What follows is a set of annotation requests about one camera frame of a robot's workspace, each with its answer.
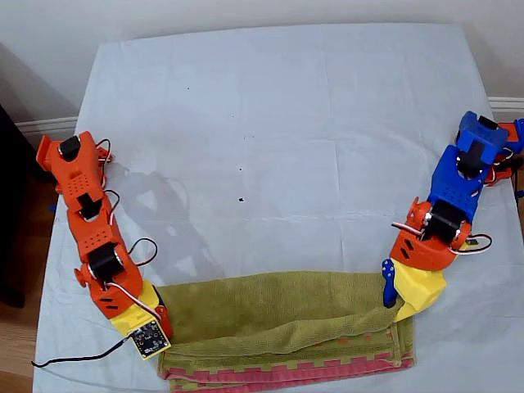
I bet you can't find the black camera cable of red arm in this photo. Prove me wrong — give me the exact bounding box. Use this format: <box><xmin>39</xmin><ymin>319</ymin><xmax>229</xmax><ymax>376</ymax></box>
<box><xmin>31</xmin><ymin>337</ymin><xmax>135</xmax><ymax>368</ymax></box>

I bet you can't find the dark wooden furniture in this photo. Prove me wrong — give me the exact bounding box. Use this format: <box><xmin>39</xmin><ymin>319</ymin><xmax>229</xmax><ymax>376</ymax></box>
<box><xmin>0</xmin><ymin>104</ymin><xmax>44</xmax><ymax>309</ymax></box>

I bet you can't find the white tablecloth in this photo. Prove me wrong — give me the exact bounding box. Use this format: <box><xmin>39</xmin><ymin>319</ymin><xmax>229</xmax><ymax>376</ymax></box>
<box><xmin>32</xmin><ymin>22</ymin><xmax>524</xmax><ymax>393</ymax></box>

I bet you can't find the green towel with pink borders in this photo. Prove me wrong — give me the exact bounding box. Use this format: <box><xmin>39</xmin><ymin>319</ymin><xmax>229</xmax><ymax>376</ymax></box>
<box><xmin>156</xmin><ymin>269</ymin><xmax>417</xmax><ymax>393</ymax></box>

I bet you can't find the camera board on red arm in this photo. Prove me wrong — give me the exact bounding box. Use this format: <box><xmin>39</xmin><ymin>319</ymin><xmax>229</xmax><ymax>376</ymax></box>
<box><xmin>129</xmin><ymin>319</ymin><xmax>173</xmax><ymax>363</ymax></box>

